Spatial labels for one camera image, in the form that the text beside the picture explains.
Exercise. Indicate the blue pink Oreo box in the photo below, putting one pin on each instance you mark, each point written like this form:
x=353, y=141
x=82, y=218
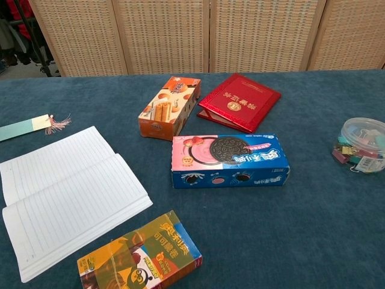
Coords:
x=228, y=156

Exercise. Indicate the dark blue felt table cover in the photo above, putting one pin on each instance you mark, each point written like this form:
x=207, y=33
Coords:
x=270, y=225

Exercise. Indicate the yellow Oreo cocoa box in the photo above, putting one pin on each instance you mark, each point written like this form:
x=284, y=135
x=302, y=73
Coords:
x=144, y=256

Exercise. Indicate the open lined white notebook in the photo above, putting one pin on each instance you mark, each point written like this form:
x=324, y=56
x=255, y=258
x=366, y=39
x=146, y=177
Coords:
x=75, y=195

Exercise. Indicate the red book box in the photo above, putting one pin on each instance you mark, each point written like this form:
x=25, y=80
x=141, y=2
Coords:
x=240, y=102

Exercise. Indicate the clear cup with candies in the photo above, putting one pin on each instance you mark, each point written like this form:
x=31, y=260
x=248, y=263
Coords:
x=361, y=144

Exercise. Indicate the black tripod stand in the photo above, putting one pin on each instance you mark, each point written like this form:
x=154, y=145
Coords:
x=33, y=42

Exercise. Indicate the orange egg roll snack box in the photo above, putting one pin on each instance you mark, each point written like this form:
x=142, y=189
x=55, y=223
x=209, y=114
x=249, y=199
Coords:
x=165, y=111

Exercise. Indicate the person in red clothing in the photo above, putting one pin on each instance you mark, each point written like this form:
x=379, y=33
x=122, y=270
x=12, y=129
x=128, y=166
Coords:
x=24, y=30

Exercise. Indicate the wicker folding screen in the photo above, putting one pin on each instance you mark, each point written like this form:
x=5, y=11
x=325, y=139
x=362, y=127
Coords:
x=165, y=36

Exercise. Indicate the blue bookmark with pink tassel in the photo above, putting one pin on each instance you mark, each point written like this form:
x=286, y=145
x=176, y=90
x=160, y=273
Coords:
x=18, y=129

